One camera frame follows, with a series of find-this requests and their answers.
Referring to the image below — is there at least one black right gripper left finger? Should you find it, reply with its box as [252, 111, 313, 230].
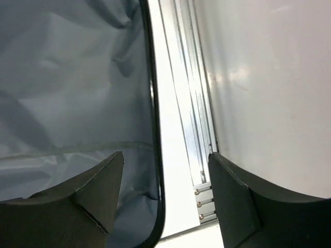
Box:
[1, 151, 124, 247]

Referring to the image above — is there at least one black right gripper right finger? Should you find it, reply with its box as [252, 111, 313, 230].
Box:
[208, 152, 330, 247]

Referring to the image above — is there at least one blue suitcase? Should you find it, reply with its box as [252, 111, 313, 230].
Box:
[1, 1, 165, 247]

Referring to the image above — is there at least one aluminium table frame rail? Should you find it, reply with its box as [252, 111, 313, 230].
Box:
[159, 1, 217, 224]

